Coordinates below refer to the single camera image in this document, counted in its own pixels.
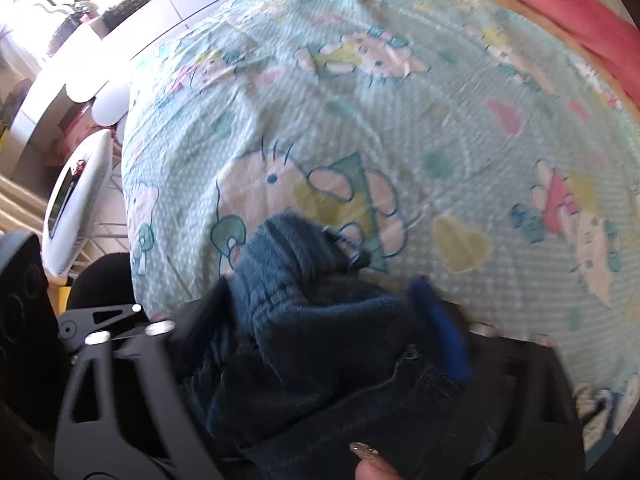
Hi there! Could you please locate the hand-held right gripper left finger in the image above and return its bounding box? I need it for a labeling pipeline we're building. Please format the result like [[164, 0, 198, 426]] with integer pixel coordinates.
[[54, 279, 234, 480]]

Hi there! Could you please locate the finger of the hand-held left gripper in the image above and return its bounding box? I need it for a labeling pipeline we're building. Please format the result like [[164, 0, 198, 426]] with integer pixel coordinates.
[[58, 302, 144, 357]]

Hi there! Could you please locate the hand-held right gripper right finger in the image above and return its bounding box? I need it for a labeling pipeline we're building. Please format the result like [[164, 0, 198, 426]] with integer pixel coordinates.
[[409, 274, 587, 480]]

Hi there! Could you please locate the blue denim garment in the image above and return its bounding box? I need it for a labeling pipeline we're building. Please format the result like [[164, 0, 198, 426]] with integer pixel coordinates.
[[182, 212, 498, 480]]

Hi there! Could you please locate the person's right hand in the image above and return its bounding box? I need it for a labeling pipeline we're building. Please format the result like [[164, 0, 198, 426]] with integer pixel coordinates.
[[349, 441, 402, 480]]

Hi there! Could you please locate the black chair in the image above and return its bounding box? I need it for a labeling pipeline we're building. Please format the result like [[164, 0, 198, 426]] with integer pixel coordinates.
[[66, 252, 135, 311]]

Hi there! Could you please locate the pale printed cloth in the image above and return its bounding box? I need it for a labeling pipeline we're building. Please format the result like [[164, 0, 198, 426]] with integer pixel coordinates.
[[574, 384, 622, 453]]

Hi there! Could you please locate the cartoon cat printed blanket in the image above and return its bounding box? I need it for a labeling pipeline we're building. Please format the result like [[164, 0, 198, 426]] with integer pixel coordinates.
[[120, 0, 640, 403]]

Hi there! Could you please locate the pink duvet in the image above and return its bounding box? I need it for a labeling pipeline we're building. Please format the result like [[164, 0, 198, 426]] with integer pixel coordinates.
[[450, 0, 640, 117]]

